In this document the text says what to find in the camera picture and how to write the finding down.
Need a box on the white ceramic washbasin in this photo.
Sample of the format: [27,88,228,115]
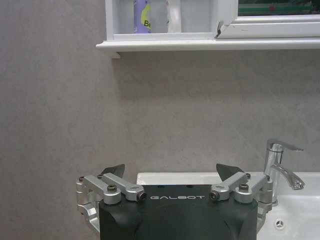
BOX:
[136,171,320,240]

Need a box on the cabinet mirror door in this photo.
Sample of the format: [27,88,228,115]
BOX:
[215,0,320,39]

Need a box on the purple bottle with yellow print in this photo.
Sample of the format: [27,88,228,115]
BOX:
[133,0,153,34]

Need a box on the clear plastic bottle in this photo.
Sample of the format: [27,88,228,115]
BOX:
[165,0,181,33]

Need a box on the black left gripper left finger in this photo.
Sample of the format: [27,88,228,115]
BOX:
[75,163,147,230]

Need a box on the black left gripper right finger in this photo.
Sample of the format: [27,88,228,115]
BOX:
[209,163,274,227]

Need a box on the chrome basin faucet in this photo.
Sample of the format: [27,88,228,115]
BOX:
[263,138,306,207]

